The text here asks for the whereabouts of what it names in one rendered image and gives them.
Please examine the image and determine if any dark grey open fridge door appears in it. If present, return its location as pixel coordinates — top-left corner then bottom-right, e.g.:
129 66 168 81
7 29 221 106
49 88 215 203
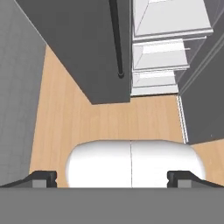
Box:
175 0 224 146

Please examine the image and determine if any white rounded object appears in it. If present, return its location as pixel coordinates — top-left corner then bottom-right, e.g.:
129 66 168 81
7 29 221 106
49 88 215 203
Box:
64 139 207 189

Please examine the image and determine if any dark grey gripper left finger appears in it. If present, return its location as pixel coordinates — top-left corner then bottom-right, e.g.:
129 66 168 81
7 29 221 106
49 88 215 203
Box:
0 171 58 189

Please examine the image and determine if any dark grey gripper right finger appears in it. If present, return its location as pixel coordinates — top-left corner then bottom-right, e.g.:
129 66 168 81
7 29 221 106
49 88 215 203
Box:
166 170 224 189

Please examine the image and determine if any white fridge shelf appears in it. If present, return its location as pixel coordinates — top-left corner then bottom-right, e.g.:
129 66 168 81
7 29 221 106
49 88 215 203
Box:
132 38 192 73
132 0 215 42
130 69 179 97

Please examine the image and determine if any black fridge door handle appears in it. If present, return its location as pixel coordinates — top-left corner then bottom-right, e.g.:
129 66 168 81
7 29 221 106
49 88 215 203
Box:
108 0 126 80

